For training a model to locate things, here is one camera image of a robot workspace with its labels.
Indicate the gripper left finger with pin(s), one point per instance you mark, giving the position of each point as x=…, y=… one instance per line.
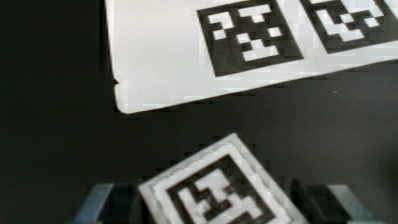
x=107, y=207

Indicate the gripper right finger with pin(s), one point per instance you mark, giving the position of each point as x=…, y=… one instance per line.
x=329, y=204

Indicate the white tag cube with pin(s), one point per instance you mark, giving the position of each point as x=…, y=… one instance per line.
x=216, y=190

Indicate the white tag sheet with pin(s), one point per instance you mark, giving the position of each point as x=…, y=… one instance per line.
x=198, y=48

